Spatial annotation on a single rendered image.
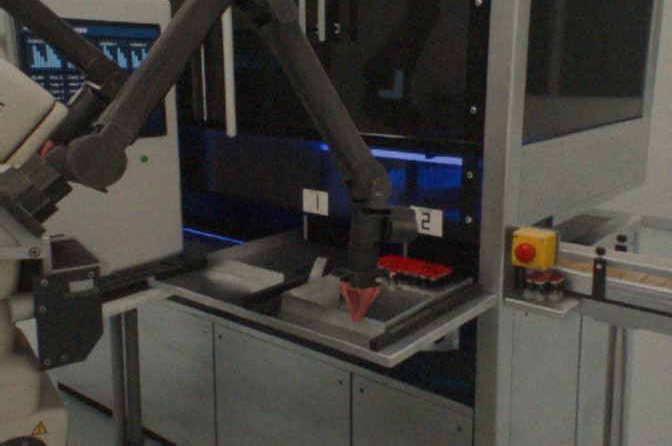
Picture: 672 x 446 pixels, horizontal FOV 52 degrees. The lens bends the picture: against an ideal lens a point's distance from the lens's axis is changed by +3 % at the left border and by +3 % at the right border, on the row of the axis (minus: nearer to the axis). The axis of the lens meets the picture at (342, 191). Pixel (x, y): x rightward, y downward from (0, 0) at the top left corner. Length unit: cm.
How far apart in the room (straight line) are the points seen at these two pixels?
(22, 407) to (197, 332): 105
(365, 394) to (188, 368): 74
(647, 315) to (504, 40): 63
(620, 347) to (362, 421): 68
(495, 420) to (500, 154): 60
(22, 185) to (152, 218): 102
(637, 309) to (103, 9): 145
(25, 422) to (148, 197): 87
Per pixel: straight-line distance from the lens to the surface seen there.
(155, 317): 244
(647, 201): 621
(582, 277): 156
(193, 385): 237
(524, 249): 143
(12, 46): 174
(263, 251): 183
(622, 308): 155
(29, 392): 129
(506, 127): 145
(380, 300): 146
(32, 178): 105
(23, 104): 118
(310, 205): 178
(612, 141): 206
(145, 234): 203
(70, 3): 188
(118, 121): 106
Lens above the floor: 139
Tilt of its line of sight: 11 degrees down
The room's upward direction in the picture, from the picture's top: straight up
